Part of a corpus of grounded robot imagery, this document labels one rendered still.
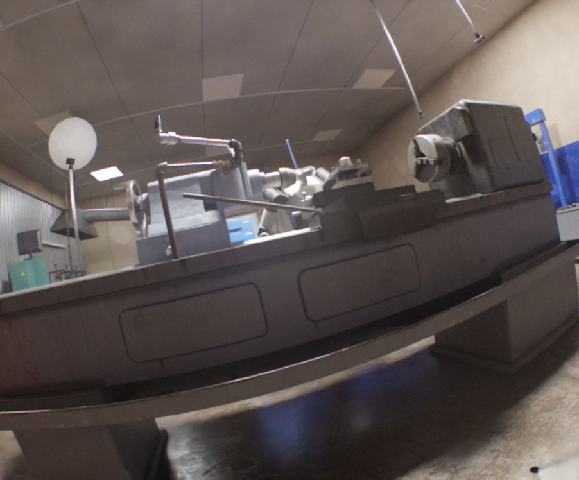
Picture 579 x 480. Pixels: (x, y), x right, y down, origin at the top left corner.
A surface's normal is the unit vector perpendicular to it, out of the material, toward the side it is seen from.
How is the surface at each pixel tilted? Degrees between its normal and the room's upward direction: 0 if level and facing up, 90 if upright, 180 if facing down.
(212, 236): 90
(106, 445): 90
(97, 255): 90
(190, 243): 90
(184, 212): 66
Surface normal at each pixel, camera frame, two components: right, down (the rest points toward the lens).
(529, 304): 0.22, -0.11
